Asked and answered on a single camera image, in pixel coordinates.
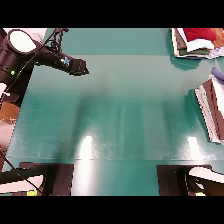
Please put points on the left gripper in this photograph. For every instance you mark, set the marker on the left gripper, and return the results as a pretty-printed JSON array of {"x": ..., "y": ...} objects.
[{"x": 78, "y": 67}]

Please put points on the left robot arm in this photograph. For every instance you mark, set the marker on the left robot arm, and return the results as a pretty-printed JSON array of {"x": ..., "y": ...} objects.
[{"x": 16, "y": 63}]

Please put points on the white garment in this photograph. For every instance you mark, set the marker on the white garment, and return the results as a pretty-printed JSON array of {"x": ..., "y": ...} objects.
[
  {"x": 200, "y": 45},
  {"x": 220, "y": 94}
]

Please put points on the red garment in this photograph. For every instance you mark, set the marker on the red garment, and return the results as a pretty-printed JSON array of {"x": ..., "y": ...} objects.
[{"x": 200, "y": 33}]

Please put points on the heap of clothes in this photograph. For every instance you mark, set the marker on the heap of clothes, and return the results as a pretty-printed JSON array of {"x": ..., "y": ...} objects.
[{"x": 203, "y": 106}]

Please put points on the purple garment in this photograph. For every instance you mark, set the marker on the purple garment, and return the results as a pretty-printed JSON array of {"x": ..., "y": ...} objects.
[{"x": 218, "y": 74}]

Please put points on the lavender garment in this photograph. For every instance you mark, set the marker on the lavender garment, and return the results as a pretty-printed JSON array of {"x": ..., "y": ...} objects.
[{"x": 218, "y": 53}]

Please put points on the dark brown garment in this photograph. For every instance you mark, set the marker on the dark brown garment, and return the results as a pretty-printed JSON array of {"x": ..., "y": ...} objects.
[{"x": 214, "y": 107}]

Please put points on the orange garment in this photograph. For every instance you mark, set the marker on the orange garment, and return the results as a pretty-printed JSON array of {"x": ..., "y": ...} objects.
[{"x": 220, "y": 36}]

